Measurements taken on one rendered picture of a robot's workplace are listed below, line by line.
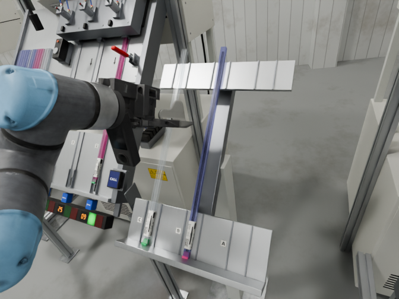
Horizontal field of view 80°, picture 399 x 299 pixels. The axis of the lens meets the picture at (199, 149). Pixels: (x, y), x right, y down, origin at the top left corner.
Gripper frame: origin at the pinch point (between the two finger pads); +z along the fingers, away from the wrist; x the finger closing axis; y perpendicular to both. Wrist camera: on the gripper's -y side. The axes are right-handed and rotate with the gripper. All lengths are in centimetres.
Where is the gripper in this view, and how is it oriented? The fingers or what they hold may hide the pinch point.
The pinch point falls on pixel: (165, 123)
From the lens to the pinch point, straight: 60.1
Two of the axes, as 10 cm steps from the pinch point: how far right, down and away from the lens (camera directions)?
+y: 0.8, -9.9, -1.1
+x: -9.1, -1.1, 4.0
